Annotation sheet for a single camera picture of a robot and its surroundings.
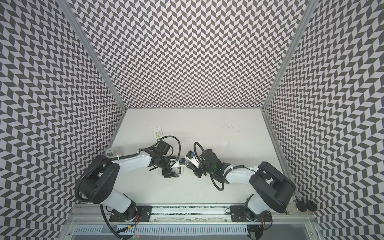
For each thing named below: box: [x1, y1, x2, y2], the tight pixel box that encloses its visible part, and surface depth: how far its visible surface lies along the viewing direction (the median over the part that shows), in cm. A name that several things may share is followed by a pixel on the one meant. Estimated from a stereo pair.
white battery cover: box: [220, 140, 229, 148], surface depth 101 cm
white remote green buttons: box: [153, 127, 164, 139], surface depth 106 cm
